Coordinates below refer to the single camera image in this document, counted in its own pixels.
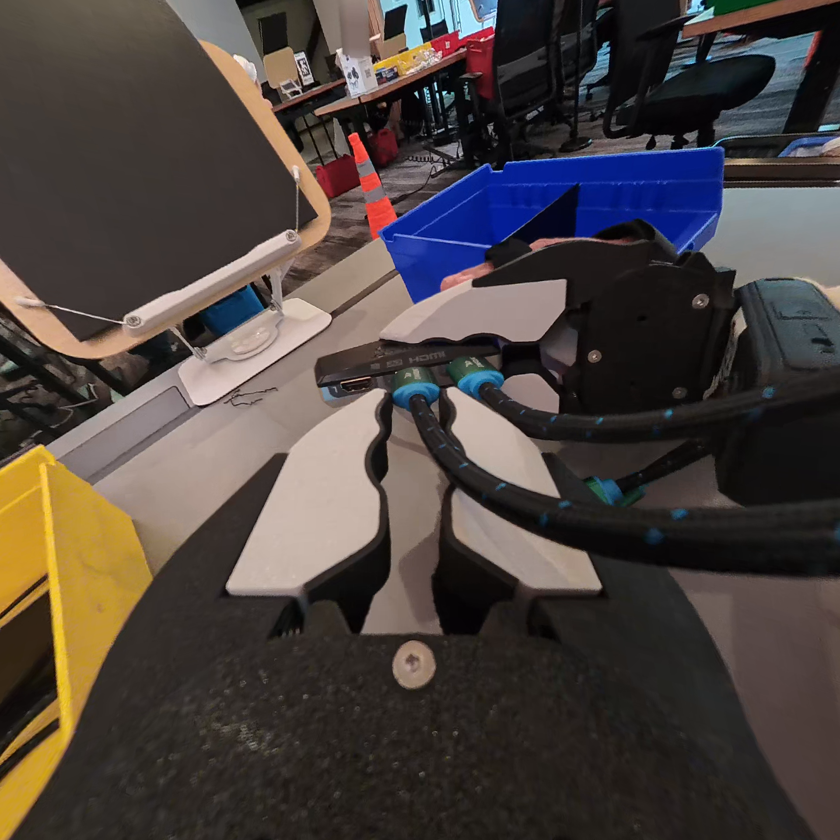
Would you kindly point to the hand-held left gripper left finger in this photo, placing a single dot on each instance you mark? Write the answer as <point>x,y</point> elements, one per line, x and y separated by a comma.
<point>308,512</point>

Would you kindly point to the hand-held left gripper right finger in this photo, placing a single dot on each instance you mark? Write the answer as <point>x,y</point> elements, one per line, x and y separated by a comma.
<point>518,558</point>

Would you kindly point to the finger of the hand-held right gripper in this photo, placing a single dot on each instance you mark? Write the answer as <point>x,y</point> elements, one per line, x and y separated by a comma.
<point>485,312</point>
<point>533,396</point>

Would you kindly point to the blue plastic bin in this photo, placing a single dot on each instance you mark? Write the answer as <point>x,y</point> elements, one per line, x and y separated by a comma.
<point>446,229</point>

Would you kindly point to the black and silver switch box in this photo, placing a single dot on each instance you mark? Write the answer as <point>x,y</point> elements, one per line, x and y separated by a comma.
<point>367,364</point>

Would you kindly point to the yellow plastic bin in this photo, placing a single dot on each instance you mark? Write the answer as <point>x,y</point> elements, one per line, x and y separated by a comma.
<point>98,577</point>

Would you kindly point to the person's right hand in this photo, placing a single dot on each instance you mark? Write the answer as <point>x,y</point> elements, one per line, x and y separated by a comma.
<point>460,279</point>

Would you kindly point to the orange traffic cone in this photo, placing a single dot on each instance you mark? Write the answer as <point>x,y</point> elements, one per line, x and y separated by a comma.
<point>377,197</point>

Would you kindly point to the red floor bin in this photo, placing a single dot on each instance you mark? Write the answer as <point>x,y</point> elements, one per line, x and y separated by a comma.
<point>338,176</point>
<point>384,148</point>

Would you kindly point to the blue plastic container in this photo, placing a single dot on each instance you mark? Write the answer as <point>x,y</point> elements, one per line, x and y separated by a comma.
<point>229,308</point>

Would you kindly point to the black office chair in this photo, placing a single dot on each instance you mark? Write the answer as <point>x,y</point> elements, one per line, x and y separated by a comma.
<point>525,65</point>
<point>695,85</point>

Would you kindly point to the wooden table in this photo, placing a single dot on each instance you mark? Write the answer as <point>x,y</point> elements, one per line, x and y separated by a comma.
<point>394,85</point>
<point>787,19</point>

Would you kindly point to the white clip bar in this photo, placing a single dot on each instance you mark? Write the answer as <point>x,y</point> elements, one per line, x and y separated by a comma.
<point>216,282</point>

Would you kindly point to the yellow parts trays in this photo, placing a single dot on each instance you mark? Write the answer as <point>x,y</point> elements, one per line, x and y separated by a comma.
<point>403,60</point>

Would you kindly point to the white carton box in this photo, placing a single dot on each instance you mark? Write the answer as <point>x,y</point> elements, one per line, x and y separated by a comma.
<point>358,77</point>

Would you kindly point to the black board wooden rim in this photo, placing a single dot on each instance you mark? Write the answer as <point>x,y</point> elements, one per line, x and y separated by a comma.
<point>131,164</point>

